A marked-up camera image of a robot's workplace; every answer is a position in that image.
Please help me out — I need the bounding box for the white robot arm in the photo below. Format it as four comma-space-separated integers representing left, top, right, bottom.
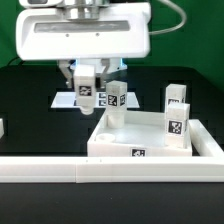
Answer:
16, 0, 151, 88

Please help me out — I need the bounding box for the white marker sheet with tags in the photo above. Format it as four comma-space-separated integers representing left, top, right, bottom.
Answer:
51, 92, 139, 109

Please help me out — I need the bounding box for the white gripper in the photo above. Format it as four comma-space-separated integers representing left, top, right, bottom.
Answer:
16, 2, 151, 88

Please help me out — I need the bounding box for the white part at left edge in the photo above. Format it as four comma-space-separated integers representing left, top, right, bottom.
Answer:
0, 118, 4, 139

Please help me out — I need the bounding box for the white L-shaped obstacle fence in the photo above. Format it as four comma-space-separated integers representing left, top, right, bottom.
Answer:
0, 119, 224, 183

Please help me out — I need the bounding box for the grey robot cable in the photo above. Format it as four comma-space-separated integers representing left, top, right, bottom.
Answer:
148, 0, 187, 36

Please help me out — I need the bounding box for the white square table top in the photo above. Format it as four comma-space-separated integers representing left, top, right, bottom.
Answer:
87, 111, 192, 157

